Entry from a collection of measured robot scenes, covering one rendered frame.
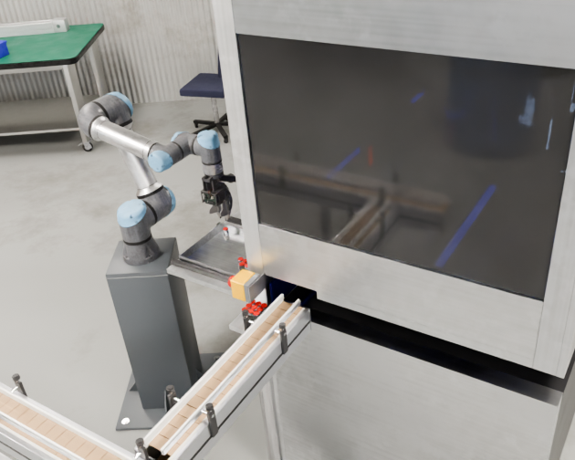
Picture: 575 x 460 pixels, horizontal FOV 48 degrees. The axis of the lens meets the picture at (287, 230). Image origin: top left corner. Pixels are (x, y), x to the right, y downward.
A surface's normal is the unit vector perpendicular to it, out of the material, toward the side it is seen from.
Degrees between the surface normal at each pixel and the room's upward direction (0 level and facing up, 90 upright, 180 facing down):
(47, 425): 0
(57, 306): 0
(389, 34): 90
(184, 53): 90
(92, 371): 0
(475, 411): 90
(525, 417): 90
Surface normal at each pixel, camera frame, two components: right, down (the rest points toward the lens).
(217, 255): -0.07, -0.84
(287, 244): -0.53, 0.49
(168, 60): 0.00, 0.54
